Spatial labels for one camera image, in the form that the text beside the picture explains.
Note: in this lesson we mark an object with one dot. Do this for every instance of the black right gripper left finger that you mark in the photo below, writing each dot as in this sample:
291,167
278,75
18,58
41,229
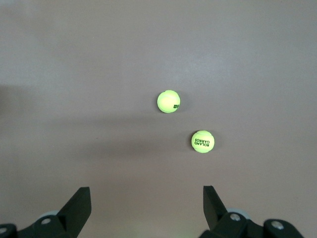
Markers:
71,215

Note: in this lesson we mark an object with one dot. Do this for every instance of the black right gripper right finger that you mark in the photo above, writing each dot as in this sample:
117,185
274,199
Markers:
218,218

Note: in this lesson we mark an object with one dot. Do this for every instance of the Roland Garros print tennis ball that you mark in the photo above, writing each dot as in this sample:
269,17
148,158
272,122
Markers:
203,141

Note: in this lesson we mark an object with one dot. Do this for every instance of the Wilson print tennis ball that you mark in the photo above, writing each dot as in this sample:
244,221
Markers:
169,101

